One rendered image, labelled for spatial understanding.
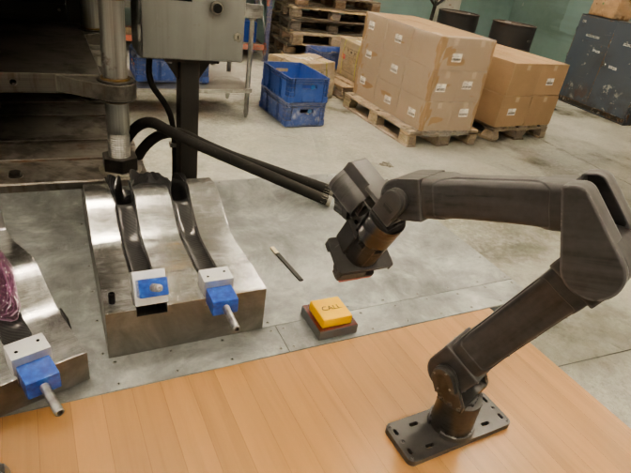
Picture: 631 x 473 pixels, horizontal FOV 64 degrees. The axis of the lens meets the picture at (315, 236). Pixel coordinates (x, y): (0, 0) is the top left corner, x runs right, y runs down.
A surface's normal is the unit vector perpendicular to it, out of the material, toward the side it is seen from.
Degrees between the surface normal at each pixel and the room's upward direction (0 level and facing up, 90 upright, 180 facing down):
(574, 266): 90
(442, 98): 90
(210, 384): 0
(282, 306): 0
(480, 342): 82
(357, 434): 0
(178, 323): 90
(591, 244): 90
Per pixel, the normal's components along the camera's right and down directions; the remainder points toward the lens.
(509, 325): -0.71, 0.24
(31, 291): 0.44, -0.54
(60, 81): -0.20, 0.46
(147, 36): 0.43, 0.50
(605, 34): -0.93, 0.07
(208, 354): 0.14, -0.86
